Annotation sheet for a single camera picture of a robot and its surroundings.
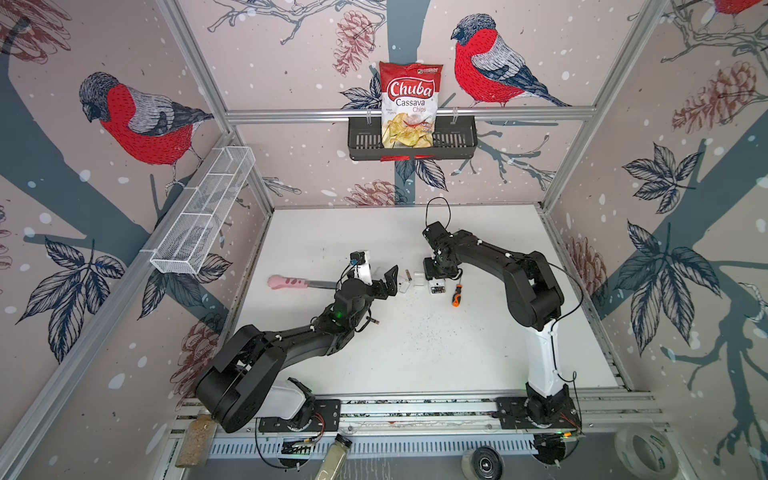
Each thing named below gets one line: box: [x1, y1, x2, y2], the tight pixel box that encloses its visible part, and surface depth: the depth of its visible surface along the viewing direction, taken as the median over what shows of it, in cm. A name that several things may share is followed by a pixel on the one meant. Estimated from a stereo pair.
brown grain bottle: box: [175, 408, 218, 468], surface depth 68 cm
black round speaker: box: [461, 446, 504, 480], surface depth 60 cm
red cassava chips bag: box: [379, 61, 444, 149], surface depth 86 cm
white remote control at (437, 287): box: [429, 278, 446, 295], surface depth 97 cm
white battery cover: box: [413, 271, 425, 287], surface depth 102 cm
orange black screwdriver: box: [452, 280, 463, 308], surface depth 95 cm
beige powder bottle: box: [315, 433, 353, 480], surface depth 66 cm
